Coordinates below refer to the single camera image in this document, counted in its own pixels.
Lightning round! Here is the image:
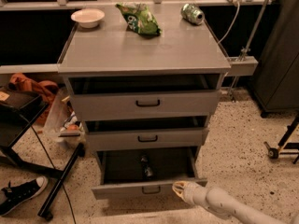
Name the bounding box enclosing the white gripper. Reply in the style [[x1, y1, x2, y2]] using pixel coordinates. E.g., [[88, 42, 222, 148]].
[[172, 181, 207, 205]]

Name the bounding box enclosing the grey bottom drawer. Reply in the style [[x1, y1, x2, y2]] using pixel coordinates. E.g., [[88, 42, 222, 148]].
[[92, 147, 207, 200]]

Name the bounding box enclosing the grey drawer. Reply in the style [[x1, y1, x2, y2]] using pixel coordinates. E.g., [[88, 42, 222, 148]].
[[69, 74, 221, 121], [86, 116, 208, 150], [92, 147, 207, 200]]

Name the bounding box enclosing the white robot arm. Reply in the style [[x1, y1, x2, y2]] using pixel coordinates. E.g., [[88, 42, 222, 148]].
[[172, 181, 285, 224]]

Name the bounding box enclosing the grey middle drawer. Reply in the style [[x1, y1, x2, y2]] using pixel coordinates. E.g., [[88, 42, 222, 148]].
[[86, 116, 208, 150]]

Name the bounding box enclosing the grey drawer cabinet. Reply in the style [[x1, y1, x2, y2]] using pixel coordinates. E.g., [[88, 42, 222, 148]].
[[57, 2, 232, 161]]

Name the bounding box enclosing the grey top drawer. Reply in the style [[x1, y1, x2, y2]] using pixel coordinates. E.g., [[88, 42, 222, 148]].
[[69, 74, 221, 121]]

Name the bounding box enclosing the black tripod with wheel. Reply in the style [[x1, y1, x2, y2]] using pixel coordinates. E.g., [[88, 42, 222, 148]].
[[264, 115, 299, 164]]

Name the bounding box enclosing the clear plastic bag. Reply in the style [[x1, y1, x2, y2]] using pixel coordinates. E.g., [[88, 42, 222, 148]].
[[43, 87, 85, 147]]

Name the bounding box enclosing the dark grey cabinet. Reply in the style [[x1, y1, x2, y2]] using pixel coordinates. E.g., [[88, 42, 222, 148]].
[[249, 0, 299, 118]]

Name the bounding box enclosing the metal pole with clamp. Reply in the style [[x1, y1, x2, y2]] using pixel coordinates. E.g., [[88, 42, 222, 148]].
[[226, 0, 270, 102]]

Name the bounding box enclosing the black sneaker white toe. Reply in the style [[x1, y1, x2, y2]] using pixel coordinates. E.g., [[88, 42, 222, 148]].
[[0, 175, 49, 216]]

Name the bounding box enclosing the orange bag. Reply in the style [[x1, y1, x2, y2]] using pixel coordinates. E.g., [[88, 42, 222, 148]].
[[9, 73, 59, 125]]

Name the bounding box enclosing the green chip bag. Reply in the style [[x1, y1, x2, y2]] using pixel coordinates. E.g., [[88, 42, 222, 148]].
[[115, 3, 162, 35]]

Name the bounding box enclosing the green soda can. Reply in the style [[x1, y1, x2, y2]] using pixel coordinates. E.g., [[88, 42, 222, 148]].
[[180, 4, 205, 25]]

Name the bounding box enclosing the black metal stand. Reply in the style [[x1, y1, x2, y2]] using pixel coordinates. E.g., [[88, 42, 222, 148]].
[[0, 101, 85, 221]]

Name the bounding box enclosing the white bowl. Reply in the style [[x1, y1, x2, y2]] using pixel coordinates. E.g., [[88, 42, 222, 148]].
[[71, 8, 105, 29]]

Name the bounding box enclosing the black floor cable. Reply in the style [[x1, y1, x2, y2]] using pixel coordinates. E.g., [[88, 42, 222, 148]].
[[18, 114, 78, 224]]

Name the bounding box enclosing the white power cable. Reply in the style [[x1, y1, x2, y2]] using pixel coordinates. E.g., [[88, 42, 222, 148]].
[[217, 2, 242, 45]]

